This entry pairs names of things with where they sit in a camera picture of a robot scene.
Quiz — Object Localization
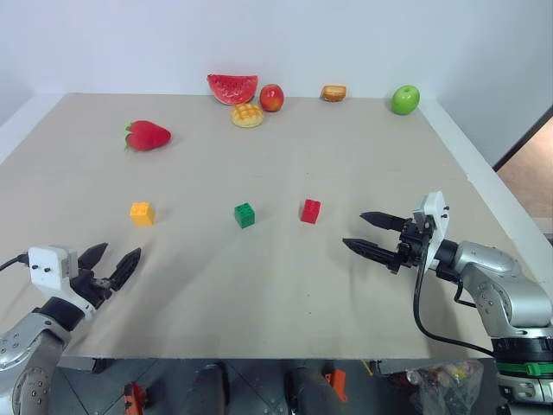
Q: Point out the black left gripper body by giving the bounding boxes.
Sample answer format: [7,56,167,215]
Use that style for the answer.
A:
[70,268,114,310]

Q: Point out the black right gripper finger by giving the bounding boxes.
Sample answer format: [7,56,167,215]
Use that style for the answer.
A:
[359,210,407,233]
[342,237,399,269]

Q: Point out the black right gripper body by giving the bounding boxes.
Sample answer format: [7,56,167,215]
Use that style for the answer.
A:
[386,217,435,276]

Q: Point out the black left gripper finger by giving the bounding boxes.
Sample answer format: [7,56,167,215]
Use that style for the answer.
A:
[108,246,143,292]
[77,242,109,271]

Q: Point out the yellow toy block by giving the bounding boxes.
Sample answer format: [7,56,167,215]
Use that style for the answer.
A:
[130,201,156,227]

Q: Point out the red toy block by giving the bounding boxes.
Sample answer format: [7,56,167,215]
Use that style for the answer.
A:
[299,198,322,225]

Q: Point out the orange clamp tool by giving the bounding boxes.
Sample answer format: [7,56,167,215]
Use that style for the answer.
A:
[122,380,148,412]
[323,369,349,402]

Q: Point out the green toy apple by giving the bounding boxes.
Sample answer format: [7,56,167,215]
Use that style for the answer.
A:
[391,84,421,116]

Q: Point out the green toy block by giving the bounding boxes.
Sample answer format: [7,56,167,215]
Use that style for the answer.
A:
[233,201,256,229]

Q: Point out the red toy strawberry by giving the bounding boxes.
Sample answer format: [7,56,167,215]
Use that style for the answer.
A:
[124,119,172,152]

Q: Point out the toy bread slice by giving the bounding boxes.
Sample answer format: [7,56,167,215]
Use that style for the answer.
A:
[320,84,347,103]

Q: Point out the clear plastic bag of trash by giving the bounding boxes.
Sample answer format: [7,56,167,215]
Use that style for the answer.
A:
[401,358,485,415]

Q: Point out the dark rounded robot leg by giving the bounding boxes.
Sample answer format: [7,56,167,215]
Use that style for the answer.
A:
[283,363,334,415]
[192,361,230,415]

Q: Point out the red toy apple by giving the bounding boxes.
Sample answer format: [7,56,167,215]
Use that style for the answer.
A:
[258,83,285,112]

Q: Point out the yellow toy pineapple bun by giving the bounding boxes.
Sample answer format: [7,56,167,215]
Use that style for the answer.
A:
[231,102,264,129]

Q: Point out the toy watermelon slice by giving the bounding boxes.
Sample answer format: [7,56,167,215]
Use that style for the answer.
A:
[206,73,259,107]

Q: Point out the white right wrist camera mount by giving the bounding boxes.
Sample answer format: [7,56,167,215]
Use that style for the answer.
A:
[411,190,450,272]

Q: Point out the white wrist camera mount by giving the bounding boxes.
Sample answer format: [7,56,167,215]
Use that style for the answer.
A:
[411,190,450,272]
[28,244,96,321]

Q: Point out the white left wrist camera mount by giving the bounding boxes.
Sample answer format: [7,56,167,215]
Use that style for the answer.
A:
[28,244,96,321]

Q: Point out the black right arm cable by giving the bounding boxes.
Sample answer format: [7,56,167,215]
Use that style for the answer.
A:
[412,218,494,358]

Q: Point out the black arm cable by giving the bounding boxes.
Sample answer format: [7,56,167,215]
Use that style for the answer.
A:
[412,218,494,358]
[0,254,30,272]

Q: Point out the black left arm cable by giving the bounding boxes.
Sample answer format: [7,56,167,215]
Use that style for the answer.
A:
[0,254,30,272]

